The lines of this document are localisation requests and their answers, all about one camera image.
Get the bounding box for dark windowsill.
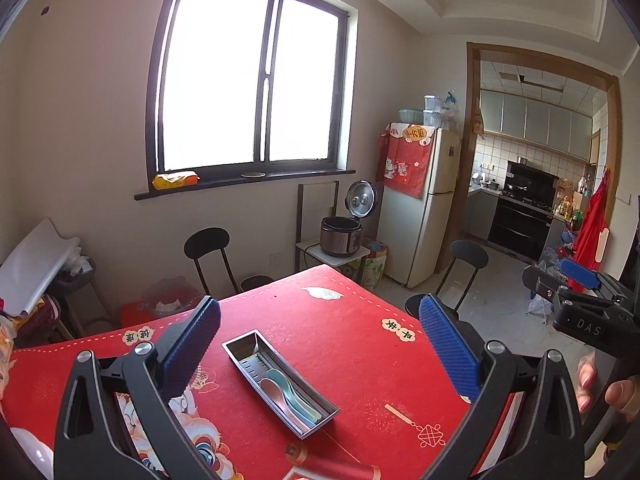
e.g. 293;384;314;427
134;167;355;202

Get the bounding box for dark red cloth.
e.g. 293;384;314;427
14;294;67;347

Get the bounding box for clear plastic bag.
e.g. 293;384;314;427
440;91;461;132

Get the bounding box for red printed fridge cloth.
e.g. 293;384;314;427
377;122;437;199

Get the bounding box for green spoon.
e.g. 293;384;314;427
266;367;322;421

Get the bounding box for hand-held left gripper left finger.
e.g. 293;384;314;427
54;296;222;480

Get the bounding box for metal utensil tray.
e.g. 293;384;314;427
221;329;340;442

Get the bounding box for red floor box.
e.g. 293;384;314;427
120;280;202;329

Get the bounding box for person's right hand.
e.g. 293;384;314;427
575;351;640;423

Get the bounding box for cream refrigerator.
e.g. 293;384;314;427
375;122;464;289

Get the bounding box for dark framed window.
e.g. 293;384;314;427
146;0;359;177

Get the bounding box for white folded sheet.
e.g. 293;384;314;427
0;217;82;314

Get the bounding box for black range hood and stove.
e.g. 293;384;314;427
487;159;561;264

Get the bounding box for white lidded bowl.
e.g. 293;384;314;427
9;427;54;480

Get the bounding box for black round-back chair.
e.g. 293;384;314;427
404;240;489;322
183;227;275;299

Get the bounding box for red printed table mat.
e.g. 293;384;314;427
0;264;527;480

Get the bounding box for clear plastic container stack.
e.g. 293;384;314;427
423;95;443;128

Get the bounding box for wooden stool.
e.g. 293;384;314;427
64;280;112;337

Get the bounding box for small white side table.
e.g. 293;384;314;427
296;239;371;282

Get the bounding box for black bin with plastic bag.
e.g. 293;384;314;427
50;255;97;292

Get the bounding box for electric rice cooker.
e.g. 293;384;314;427
320;180;379;259

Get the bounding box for yellow snack packet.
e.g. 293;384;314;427
152;172;200;191

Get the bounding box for grey kitchen base cabinet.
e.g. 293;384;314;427
467;182;502;242

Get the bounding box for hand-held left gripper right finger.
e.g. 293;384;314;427
419;292;586;480

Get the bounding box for colourful printed bag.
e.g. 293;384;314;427
359;242;389;289

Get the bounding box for plastic bags on floor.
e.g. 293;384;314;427
527;247;576;317

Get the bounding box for red hanging apron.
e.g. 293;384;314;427
570;169;612;294

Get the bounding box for pink spoon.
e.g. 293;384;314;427
259;379;302;427

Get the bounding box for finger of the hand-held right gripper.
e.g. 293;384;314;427
522;265;572;314
559;258;626;294

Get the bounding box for glass-front kitchen wall cabinets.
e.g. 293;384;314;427
480;88;594;164

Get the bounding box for wooden door frame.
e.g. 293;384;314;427
466;42;622;273

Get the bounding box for bottles on kitchen counter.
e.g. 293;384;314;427
552;175;594;227

